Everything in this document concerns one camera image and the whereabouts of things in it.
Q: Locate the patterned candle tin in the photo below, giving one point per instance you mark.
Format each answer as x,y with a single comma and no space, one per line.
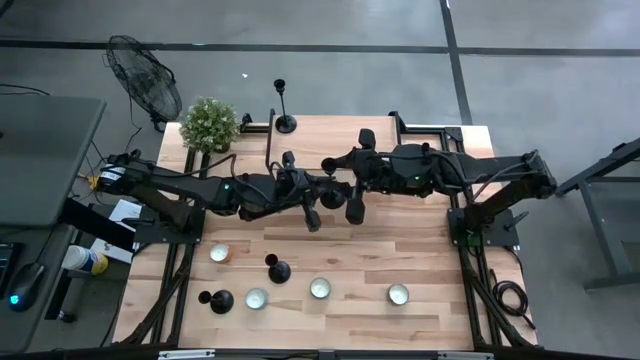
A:
398,294
219,252
320,288
256,298

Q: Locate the black keyboard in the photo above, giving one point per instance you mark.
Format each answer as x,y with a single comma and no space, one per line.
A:
7,265

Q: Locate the black computer mouse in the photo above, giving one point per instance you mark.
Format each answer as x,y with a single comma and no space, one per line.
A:
25,287

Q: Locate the silver metal bracket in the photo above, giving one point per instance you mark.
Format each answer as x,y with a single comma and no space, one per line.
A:
465,356
185,355

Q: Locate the yellow power plug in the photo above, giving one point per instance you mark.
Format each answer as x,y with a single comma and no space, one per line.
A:
96,181

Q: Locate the black floor fan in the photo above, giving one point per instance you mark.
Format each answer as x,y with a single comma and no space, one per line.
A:
145,80

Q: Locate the grey metal table frame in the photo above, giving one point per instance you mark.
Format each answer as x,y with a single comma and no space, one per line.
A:
600,166

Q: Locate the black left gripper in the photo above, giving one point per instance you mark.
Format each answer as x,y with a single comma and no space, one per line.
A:
297,192

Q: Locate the dark operator desk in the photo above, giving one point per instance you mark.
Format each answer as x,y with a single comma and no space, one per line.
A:
55,245

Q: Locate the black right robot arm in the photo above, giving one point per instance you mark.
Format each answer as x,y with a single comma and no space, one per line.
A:
500,172

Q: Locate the wooden shelf riser black frame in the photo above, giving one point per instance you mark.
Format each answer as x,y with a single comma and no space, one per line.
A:
325,132

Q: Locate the black aluminium rig frame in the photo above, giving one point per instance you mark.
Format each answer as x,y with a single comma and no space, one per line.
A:
471,295

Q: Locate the white paper sheet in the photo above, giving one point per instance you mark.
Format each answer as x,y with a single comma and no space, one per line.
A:
127,210

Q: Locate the potted green artificial plant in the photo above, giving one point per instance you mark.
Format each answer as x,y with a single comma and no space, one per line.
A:
210,125

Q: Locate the grey side table top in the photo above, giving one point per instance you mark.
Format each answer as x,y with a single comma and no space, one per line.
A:
45,160

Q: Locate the white wipes canister yellow lid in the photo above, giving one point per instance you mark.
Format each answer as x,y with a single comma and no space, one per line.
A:
80,258

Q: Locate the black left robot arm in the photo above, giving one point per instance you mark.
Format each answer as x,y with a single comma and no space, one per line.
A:
200,190

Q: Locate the black metal candlestick holder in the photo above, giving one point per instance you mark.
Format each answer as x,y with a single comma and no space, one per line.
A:
221,302
279,272
285,124
332,201

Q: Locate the white booklet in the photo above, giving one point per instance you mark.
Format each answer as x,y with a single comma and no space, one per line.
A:
115,255

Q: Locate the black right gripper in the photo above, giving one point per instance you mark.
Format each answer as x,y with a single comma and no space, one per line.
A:
370,172

